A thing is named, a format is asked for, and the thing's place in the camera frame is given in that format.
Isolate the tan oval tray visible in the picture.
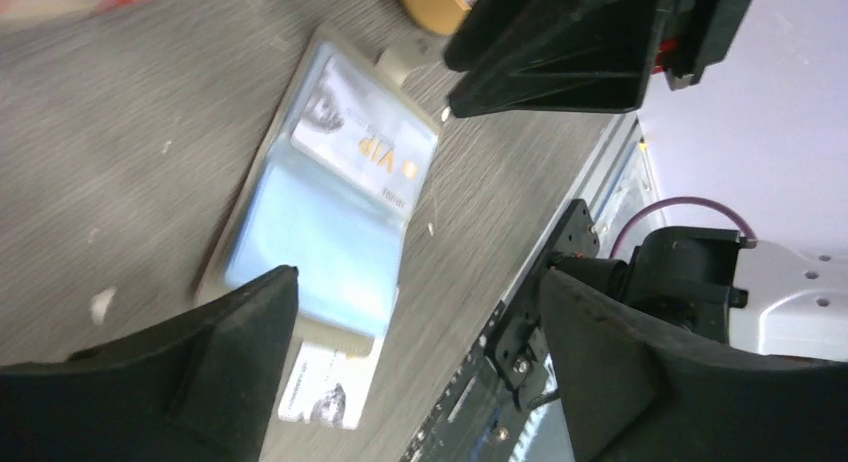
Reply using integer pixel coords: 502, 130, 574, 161
399, 0, 476, 36

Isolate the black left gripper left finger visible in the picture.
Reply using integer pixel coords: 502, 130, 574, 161
1, 266, 298, 461

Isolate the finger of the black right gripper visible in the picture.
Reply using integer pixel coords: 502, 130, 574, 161
443, 0, 544, 72

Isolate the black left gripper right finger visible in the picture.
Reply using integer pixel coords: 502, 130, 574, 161
538, 270, 847, 461

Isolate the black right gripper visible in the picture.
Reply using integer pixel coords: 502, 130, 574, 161
448, 0, 753, 118

